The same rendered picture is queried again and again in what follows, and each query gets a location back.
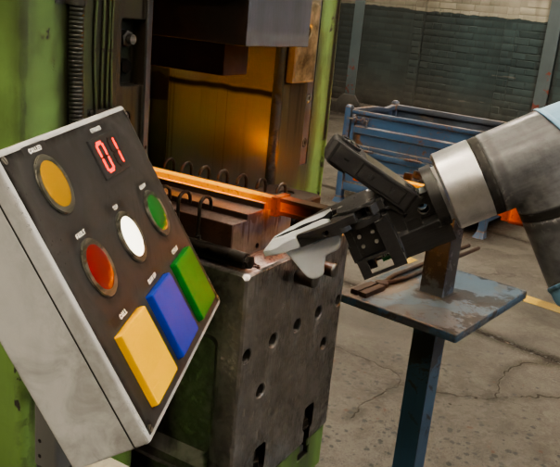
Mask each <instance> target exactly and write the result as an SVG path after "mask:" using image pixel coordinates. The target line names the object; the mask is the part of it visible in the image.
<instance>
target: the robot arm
mask: <svg viewBox="0 0 560 467"><path fill-rule="evenodd" d="M324 156H325V159H326V162H328V163H329V164H330V165H331V166H333V167H334V168H335V169H337V170H339V171H341V172H342V173H345V172H346V173H347V174H348V175H349V176H351V177H352V178H354V179H355V180H357V181H358V182H360V183H362V184H363V185H365V186H366V187H368V188H369V189H366V190H363V191H361V192H359V193H356V194H354V195H351V196H348V197H346V198H345V199H343V200H341V201H340V202H338V203H336V204H334V205H332V206H330V207H327V208H324V209H322V210H320V211H318V212H316V213H314V214H313V215H311V216H310V217H308V218H306V219H304V220H302V221H300V222H298V223H296V224H295V225H293V226H291V227H289V228H288V229H286V230H284V231H283V232H281V233H280V234H278V235H276V236H275V237H274V238H273V239H272V241H271V242H270V243H269V245H268V246H267V247H265V249H264V251H263V253H264V255H265V257H267V256H272V255H277V254H281V253H287V254H288V255H289V256H290V257H291V258H292V260H293V261H294V262H295V263H296V264H297V266H298V267H299V268H300V269H301V271H302V272H303V273H304V274H305V275H306V276H307V277H308V278H311V279H317V278H319V277H321V276H322V275H323V274H324V271H325V257H326V255H328V254H330V253H332V252H334V251H337V250H338V249H339V248H340V246H341V242H342V240H341V236H342V234H345V237H346V239H347V241H348V243H349V247H348V249H349V251H350V254H351V256H352V258H353V260H354V263H357V264H358V267H359V269H360V271H361V273H362V275H363V279H364V280H366V279H369V278H371V277H374V276H377V275H378V274H381V273H383V272H386V271H390V270H392V269H395V268H398V267H400V266H402V265H404V264H407V263H408V261H407V259H408V258H410V257H412V256H415V255H417V254H420V253H422V252H425V251H427V250H429V249H431V248H434V247H437V246H441V245H443V244H446V243H448V242H451V241H452V240H455V239H457V238H456V236H455V233H454V231H453V228H452V226H451V223H453V222H452V219H456V221H457V224H458V226H459V227H460V228H462V229H463V228H465V227H467V226H470V225H472V224H475V223H477V222H480V221H484V220H485V219H488V218H491V217H493V216H496V215H498V214H501V213H504V212H505V211H508V210H511V209H513V208H516V210H517V212H518V214H519V217H520V219H521V221H522V223H523V226H524V228H525V231H526V233H527V236H528V240H529V242H530V244H531V246H532V249H533V251H534V254H535V256H536V259H537V261H538V263H539V265H540V268H541V272H542V274H543V277H544V279H545V282H546V283H547V286H548V289H547V291H548V293H550V294H551V295H552V297H553V299H554V302H555V304H556V305H557V306H559V307H560V101H559V102H556V103H554V104H551V105H549V106H547V107H542V108H534V109H533V111H532V112H530V113H528V114H526V115H524V116H521V117H519V118H517V119H514V120H511V121H508V122H506V123H504V124H502V125H500V126H497V127H495V128H493V129H490V130H488V131H485V132H483V133H480V134H478V135H476V136H474V137H471V138H469V139H467V140H463V141H462V142H459V143H457V144H454V145H451V146H448V147H446V148H443V149H441V150H440V151H437V152H435V153H433V154H431V155H430V159H431V161H432V164H433V167H429V164H427V165H425V166H423V167H421V168H419V172H420V174H421V177H422V179H423V182H424V184H425V185H424V186H422V187H419V188H417V187H414V186H413V185H412V184H410V183H408V182H407V181H406V180H404V179H403V178H402V177H401V176H399V175H398V174H396V173H395V172H393V171H392V170H390V169H389V168H387V167H386V166H384V165H383V164H381V163H380V162H378V161H377V160H376V159H374V158H372V157H371V156H369V155H368V154H366V153H365V152H363V151H362V149H361V147H360V146H359V145H357V144H356V143H355V142H354V141H353V140H351V139H350V138H348V137H347V136H345V135H343V136H341V135H339V134H334V135H333V136H332V138H331V139H330V141H329V142H328V143H327V145H326V146H325V153H324ZM424 204H426V206H425V207H424V208H421V207H423V206H424ZM380 259H383V261H385V260H388V259H392V260H393V263H394V265H391V266H389V267H386V268H385V269H382V270H379V271H375V272H372V271H371V270H372V269H374V268H376V267H378V266H377V261H378V260H380Z"/></svg>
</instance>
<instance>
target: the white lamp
mask: <svg viewBox="0 0 560 467"><path fill-rule="evenodd" d="M121 230H122V234H123V236H124V239H125V241H126V243H127V245H128V246H129V248H130V249H131V250H132V251H133V252H134V253H135V254H136V255H137V256H142V255H143V253H144V242H143V239H142V236H141V234H140V232H139V230H138V228H137V227H136V225H135V224H134V222H133V221H132V220H131V219H130V218H128V217H122V219H121Z"/></svg>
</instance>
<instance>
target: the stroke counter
mask: <svg viewBox="0 0 560 467"><path fill-rule="evenodd" d="M110 139H112V141H113V143H114V145H115V146H116V149H115V150H113V149H112V147H111V145H110V143H109V141H108V140H110ZM107 142H108V145H109V147H110V149H111V151H112V152H114V153H113V155H114V157H115V159H116V160H117V162H118V164H119V165H121V166H123V165H124V164H125V163H124V161H125V160H124V158H123V157H122V155H121V152H120V150H118V147H117V145H116V143H115V141H114V139H113V137H112V138H111V136H109V137H107ZM95 144H96V146H95V147H96V149H97V151H98V153H99V155H100V157H102V158H103V161H104V163H105V165H106V167H107V169H108V170H109V171H110V173H112V172H113V171H114V170H115V169H114V168H115V166H114V164H113V162H112V160H111V158H110V156H108V152H107V150H106V148H105V147H104V145H103V143H101V142H100V141H98V142H96V143H95ZM98 145H102V146H103V148H104V150H105V152H106V155H104V156H102V154H101V152H100V150H99V148H98ZM117 152H119V154H120V156H121V159H122V162H121V163H120V162H119V161H118V159H117V157H116V155H115V153H117ZM105 158H108V159H109V161H110V163H111V165H112V167H113V168H111V169H109V168H108V165H107V163H106V161H105Z"/></svg>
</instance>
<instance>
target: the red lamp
mask: <svg viewBox="0 0 560 467"><path fill-rule="evenodd" d="M86 258H87V263H88V266H89V269H90V271H91V273H92V275H93V276H94V278H95V280H96V281H97V282H98V283H99V284H100V285H101V286H102V287H103V288H105V289H110V288H112V286H113V285H114V273H113V270H112V267H111V264H110V262H109V260H108V257H107V255H106V254H105V253H104V251H103V250H102V249H101V248H100V247H99V246H96V245H90V246H89V247H87V250H86Z"/></svg>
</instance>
